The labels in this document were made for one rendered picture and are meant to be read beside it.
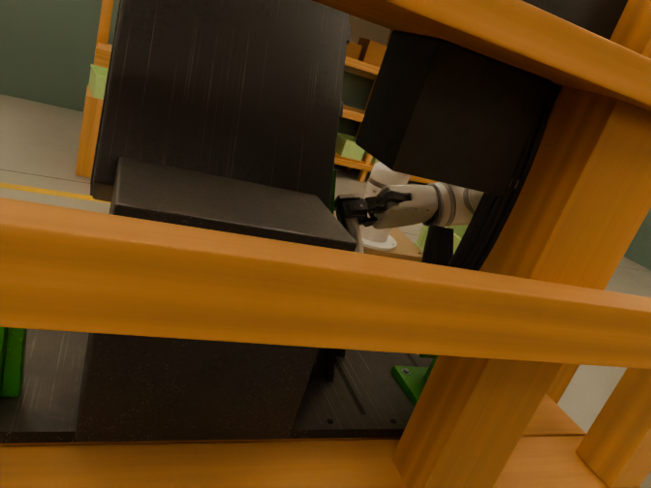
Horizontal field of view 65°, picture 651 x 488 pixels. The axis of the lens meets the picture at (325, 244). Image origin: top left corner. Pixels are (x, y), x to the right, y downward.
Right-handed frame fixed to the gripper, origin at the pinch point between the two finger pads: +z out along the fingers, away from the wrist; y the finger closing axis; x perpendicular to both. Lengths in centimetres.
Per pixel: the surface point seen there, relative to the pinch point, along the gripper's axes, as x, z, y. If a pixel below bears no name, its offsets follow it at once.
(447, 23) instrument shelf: 4, 9, 50
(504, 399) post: 35.2, -11.5, 11.9
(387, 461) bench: 41.6, 0.9, -6.7
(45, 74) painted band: -357, 132, -425
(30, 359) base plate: 16, 53, -9
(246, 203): 4.1, 21.2, 16.8
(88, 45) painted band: -378, 85, -406
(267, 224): 8.8, 19.7, 20.8
